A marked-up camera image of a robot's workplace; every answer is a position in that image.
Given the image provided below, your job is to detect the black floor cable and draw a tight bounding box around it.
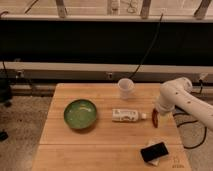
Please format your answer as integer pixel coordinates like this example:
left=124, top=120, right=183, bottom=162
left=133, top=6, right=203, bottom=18
left=173, top=111, right=208, bottom=150

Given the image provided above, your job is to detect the green bowl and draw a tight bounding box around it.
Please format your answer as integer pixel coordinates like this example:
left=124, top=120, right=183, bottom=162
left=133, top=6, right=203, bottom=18
left=64, top=99, right=97, bottom=130

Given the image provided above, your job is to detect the white plastic bottle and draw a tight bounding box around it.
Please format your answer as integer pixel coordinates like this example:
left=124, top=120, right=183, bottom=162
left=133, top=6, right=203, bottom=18
left=112, top=109, right=147, bottom=122

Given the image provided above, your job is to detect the black sponge block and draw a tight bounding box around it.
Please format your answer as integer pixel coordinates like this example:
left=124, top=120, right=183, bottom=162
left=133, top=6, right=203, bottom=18
left=140, top=141, right=169, bottom=166

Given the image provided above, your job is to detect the black chair base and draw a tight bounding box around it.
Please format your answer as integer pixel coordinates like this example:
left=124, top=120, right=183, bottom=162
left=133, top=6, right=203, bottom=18
left=0, top=79, right=12, bottom=142

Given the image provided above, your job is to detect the red chili pepper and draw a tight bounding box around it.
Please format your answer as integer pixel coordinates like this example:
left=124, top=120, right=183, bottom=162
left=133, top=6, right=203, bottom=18
left=152, top=108, right=158, bottom=128

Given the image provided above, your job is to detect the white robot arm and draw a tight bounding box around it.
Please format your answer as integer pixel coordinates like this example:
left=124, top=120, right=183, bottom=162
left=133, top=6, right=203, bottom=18
left=155, top=77, right=213, bottom=131

